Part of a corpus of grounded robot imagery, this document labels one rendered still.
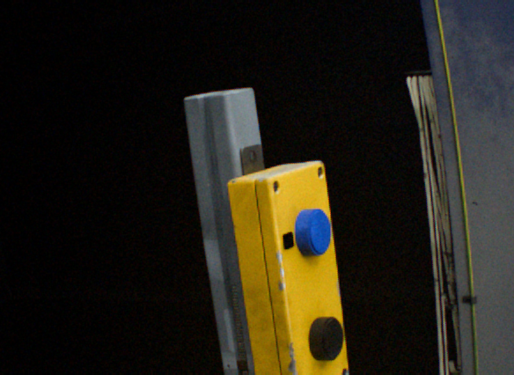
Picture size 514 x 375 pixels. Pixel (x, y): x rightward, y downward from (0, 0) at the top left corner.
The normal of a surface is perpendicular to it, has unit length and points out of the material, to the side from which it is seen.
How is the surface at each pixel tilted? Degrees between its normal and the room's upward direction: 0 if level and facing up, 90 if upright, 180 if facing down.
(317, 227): 90
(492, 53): 90
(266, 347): 90
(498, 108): 90
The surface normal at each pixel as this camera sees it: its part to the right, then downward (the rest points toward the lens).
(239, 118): 0.84, -0.06
